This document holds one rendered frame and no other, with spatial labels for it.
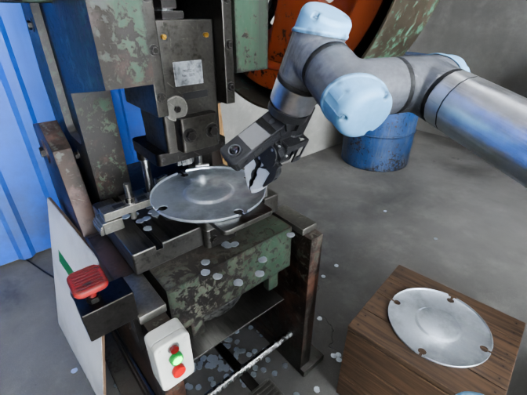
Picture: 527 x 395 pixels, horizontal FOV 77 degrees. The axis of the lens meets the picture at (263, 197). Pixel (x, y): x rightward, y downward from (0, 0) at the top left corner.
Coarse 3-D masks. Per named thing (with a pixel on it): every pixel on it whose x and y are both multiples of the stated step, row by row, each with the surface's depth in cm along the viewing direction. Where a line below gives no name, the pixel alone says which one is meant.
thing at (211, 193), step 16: (176, 176) 93; (192, 176) 93; (208, 176) 93; (224, 176) 93; (240, 176) 93; (160, 192) 85; (176, 192) 85; (192, 192) 84; (208, 192) 84; (224, 192) 84; (240, 192) 85; (256, 192) 85; (176, 208) 78; (192, 208) 78; (208, 208) 78; (224, 208) 78; (240, 208) 78
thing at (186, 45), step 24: (168, 24) 67; (192, 24) 71; (168, 48) 69; (192, 48) 73; (168, 72) 71; (192, 72) 75; (168, 96) 73; (192, 96) 77; (216, 96) 81; (144, 120) 83; (168, 120) 75; (192, 120) 76; (216, 120) 81; (168, 144) 78; (192, 144) 78
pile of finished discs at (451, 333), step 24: (408, 312) 105; (432, 312) 105; (456, 312) 105; (408, 336) 98; (432, 336) 97; (456, 336) 97; (480, 336) 98; (432, 360) 90; (456, 360) 91; (480, 360) 91
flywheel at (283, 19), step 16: (272, 0) 96; (288, 0) 92; (304, 0) 88; (320, 0) 85; (336, 0) 81; (352, 0) 78; (368, 0) 71; (384, 0) 69; (288, 16) 94; (352, 16) 75; (368, 16) 73; (384, 16) 73; (272, 32) 100; (288, 32) 96; (352, 32) 77; (368, 32) 75; (272, 48) 102; (352, 48) 78; (272, 64) 102; (256, 80) 107; (272, 80) 102
